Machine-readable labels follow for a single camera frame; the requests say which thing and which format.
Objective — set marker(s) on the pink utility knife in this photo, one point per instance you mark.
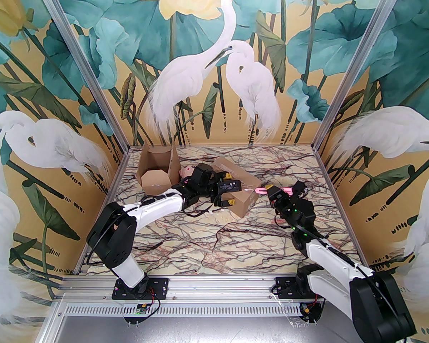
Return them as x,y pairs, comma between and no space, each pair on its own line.
261,190

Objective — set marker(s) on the pink orange plush toy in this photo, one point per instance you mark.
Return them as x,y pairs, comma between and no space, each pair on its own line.
185,172

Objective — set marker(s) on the long cardboard box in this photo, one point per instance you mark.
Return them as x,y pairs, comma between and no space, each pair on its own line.
245,177

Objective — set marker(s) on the small cardboard box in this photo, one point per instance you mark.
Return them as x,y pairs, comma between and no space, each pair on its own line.
157,157

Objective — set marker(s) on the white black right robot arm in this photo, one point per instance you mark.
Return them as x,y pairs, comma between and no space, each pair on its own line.
336,263

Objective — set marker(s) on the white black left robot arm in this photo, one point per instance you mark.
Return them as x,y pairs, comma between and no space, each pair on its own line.
153,209

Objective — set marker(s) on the clear plastic strip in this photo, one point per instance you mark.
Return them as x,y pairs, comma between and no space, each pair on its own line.
284,309

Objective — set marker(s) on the slotted metal strip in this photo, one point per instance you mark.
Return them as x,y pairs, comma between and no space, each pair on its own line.
218,310

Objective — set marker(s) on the grey metal panel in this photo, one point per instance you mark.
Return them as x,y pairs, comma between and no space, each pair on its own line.
218,331

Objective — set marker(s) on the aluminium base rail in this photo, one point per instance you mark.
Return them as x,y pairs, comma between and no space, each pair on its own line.
218,288

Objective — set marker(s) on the aluminium corner post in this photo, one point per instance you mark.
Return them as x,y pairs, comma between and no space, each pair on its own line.
82,66
361,66

